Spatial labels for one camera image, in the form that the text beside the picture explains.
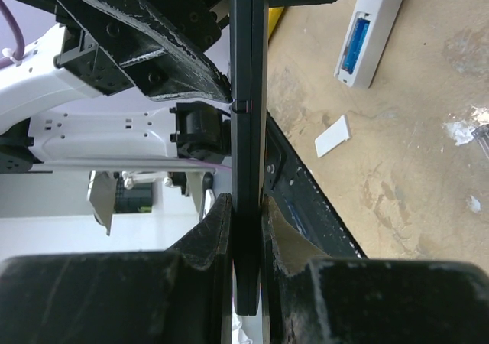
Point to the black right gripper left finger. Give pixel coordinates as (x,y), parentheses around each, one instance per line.
(179,295)

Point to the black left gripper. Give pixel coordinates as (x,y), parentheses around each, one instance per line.
(107,46)

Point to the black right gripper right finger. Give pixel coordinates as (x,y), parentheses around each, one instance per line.
(311,297)

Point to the black remote control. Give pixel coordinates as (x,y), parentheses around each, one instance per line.
(248,43)

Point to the white remote control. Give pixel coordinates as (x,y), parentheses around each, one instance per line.
(382,14)

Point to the white battery cover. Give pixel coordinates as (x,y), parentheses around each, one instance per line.
(333,136)

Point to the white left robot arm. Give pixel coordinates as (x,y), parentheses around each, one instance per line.
(124,131)

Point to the yellow chips bag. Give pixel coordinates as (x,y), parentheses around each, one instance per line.
(274,16)

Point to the blue battery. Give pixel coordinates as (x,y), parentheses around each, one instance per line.
(354,44)

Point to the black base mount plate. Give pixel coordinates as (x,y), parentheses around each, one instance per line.
(301,200)

